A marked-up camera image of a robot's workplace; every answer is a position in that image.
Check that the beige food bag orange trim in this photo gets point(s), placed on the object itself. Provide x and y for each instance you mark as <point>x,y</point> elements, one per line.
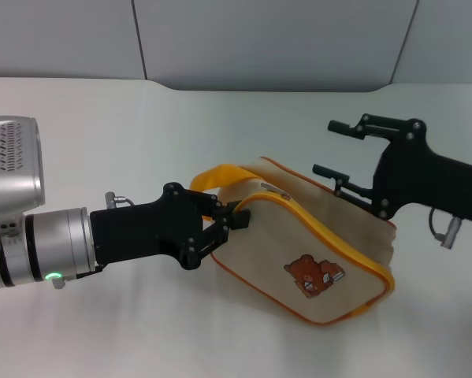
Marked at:
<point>298,256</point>

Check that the silver zipper pull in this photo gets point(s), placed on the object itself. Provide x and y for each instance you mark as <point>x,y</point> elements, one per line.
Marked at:
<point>277,190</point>

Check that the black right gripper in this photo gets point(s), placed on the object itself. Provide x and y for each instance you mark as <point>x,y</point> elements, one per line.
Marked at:
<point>428,177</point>

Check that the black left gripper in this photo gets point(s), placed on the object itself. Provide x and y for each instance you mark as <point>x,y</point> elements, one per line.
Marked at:
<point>141,232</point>

